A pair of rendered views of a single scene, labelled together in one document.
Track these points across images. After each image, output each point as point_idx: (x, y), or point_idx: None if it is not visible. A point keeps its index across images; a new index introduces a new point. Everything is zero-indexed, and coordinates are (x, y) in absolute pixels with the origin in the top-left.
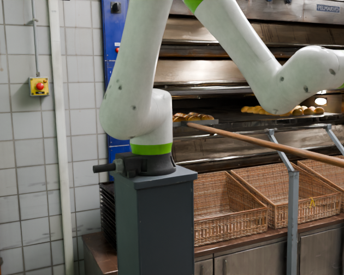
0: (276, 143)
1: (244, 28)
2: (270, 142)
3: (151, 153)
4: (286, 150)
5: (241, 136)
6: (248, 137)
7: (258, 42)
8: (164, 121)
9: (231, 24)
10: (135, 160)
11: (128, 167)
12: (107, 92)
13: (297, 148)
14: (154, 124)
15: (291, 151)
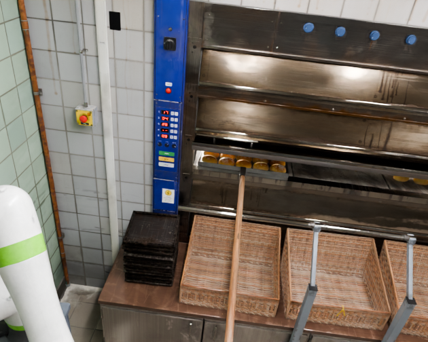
0: (232, 296)
1: (26, 314)
2: (232, 290)
3: (10, 327)
4: (226, 317)
5: (234, 250)
6: (233, 260)
7: (37, 333)
8: (16, 313)
9: (15, 304)
10: None
11: None
12: None
13: (229, 328)
14: None
15: (225, 325)
